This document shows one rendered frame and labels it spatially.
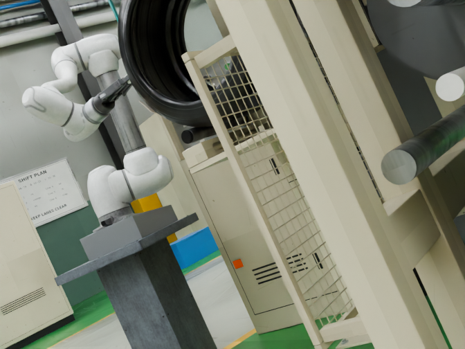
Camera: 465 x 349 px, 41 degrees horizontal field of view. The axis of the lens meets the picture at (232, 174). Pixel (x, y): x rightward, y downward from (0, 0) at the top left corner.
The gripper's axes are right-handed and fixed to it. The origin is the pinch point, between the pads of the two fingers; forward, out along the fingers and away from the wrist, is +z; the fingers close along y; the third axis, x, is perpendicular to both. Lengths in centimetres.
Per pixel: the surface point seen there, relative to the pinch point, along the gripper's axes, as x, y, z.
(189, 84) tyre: 11.7, 14.9, 8.1
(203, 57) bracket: 32, -60, 65
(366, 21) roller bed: 32, 19, 73
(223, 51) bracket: 34, -60, 70
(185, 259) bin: 56, 391, -382
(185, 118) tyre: 27.2, -11.3, 17.5
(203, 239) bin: 45, 429, -375
